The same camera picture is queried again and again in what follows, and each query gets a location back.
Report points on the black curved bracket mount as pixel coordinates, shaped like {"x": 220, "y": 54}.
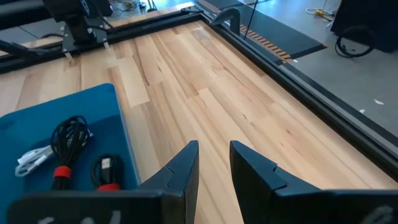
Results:
{"x": 231, "y": 15}

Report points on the blue plastic bin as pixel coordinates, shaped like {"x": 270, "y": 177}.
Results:
{"x": 46, "y": 109}

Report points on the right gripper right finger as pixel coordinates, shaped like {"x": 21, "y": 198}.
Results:
{"x": 258, "y": 186}

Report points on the black aluminium table frame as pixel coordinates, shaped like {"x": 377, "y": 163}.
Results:
{"x": 311, "y": 90}

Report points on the black floor mat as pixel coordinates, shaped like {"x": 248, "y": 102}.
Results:
{"x": 280, "y": 34}

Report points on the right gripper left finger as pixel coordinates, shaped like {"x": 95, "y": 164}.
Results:
{"x": 180, "y": 174}

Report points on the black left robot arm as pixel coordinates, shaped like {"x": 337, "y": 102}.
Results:
{"x": 77, "y": 21}

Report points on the black cabinet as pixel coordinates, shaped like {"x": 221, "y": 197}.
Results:
{"x": 370, "y": 21}

